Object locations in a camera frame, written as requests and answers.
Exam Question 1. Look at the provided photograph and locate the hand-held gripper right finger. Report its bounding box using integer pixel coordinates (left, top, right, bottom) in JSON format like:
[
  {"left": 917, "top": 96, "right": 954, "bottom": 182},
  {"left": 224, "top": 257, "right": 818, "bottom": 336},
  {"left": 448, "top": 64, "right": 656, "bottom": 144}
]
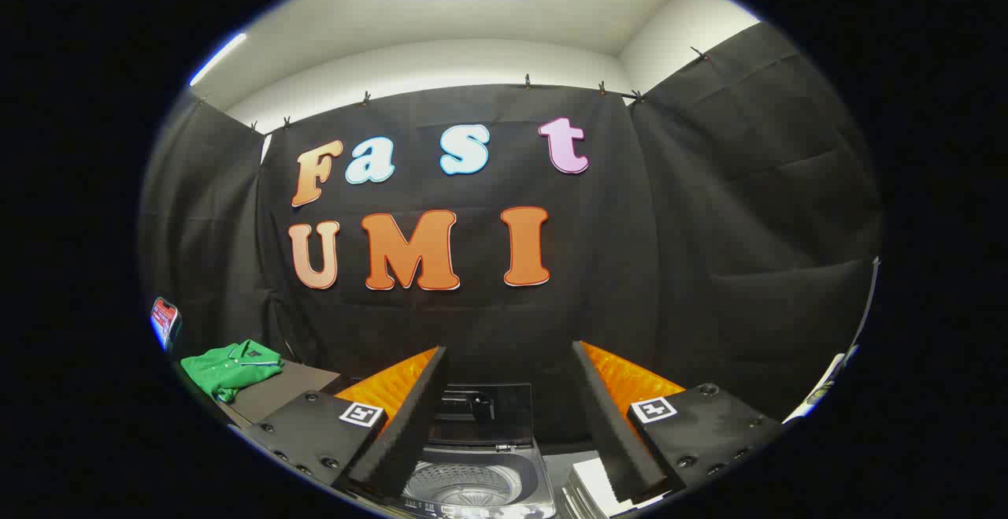
[{"left": 571, "top": 340, "right": 784, "bottom": 504}]

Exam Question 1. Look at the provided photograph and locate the small red blue screen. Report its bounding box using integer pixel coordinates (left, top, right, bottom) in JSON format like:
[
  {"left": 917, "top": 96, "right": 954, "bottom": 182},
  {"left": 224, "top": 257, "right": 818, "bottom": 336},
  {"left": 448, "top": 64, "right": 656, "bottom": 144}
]
[{"left": 150, "top": 297, "right": 183, "bottom": 353}]

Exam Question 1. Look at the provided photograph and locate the green polo shirt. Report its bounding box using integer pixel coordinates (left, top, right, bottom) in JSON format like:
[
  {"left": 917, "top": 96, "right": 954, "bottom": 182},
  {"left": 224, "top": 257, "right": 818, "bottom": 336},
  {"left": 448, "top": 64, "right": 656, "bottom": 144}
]
[{"left": 180, "top": 339, "right": 284, "bottom": 403}]

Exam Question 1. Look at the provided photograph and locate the grey side table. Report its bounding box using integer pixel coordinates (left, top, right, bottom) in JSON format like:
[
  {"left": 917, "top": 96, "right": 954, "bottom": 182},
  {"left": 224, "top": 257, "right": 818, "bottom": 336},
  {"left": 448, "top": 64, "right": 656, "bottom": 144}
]
[{"left": 224, "top": 359, "right": 341, "bottom": 427}]

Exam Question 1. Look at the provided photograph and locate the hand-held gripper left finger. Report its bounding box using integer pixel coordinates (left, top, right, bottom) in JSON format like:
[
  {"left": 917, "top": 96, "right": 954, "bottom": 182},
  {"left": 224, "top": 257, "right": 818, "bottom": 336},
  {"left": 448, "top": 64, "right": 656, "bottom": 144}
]
[{"left": 240, "top": 346, "right": 450, "bottom": 504}]

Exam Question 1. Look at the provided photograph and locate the grey washing machine body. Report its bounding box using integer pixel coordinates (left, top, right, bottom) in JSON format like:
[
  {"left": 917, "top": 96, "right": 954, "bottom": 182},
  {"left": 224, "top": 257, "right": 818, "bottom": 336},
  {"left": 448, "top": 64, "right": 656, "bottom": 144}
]
[{"left": 390, "top": 439, "right": 557, "bottom": 519}]

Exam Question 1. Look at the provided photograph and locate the black backdrop cloth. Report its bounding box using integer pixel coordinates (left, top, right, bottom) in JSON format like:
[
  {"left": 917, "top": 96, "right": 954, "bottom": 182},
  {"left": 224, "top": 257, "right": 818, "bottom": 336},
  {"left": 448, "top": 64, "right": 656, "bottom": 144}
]
[{"left": 138, "top": 21, "right": 884, "bottom": 457}]

